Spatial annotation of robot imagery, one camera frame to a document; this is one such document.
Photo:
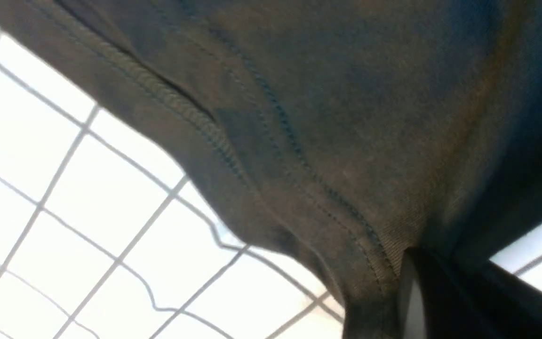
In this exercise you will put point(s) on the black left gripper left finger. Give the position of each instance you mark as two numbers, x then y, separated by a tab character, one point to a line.
418	285

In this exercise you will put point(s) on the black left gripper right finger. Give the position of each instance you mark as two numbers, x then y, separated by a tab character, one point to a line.
505	306

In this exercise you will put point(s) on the dark gray long-sleeve shirt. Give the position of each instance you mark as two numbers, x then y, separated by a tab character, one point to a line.
337	132

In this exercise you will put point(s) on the white grid tablecloth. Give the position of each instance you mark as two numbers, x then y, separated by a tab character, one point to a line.
103	235

